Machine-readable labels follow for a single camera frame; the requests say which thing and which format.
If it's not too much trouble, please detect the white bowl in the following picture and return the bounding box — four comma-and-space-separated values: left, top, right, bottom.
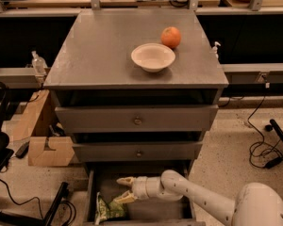
131, 43, 175, 73

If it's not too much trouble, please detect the black stand base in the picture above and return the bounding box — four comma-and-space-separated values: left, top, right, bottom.
265, 119, 283, 142

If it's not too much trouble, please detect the black power brick left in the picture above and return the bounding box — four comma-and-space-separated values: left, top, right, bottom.
15, 142, 29, 158

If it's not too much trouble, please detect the grey drawer cabinet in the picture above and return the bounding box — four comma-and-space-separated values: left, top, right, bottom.
42, 8, 229, 174

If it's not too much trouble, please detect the black power adapter right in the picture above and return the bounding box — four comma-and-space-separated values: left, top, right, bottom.
264, 156, 283, 170

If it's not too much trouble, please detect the white pump bottle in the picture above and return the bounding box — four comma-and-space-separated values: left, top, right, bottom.
211, 41, 221, 59

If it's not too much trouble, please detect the green jalapeno chip bag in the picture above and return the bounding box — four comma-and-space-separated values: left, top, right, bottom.
94, 192, 127, 225

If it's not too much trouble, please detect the grey middle drawer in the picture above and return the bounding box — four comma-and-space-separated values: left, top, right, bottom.
73, 142, 202, 162

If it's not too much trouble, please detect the clear plastic bottle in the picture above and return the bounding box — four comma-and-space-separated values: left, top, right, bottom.
31, 51, 47, 75

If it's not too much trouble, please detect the wooden cutout board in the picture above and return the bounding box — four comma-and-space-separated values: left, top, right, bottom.
28, 137, 75, 167

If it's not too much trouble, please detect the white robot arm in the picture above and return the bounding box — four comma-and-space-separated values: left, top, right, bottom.
116, 169, 283, 226

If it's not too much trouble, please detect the black chair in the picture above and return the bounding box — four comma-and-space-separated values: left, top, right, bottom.
0, 82, 14, 171

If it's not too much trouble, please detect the black floor cable left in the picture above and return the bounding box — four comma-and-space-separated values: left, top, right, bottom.
0, 176, 77, 226

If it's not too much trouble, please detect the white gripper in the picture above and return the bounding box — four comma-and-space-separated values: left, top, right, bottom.
114, 176, 149, 204

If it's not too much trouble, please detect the grey open bottom drawer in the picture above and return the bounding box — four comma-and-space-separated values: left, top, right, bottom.
83, 161, 206, 226

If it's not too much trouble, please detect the orange fruit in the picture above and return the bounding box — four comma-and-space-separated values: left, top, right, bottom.
160, 26, 181, 49

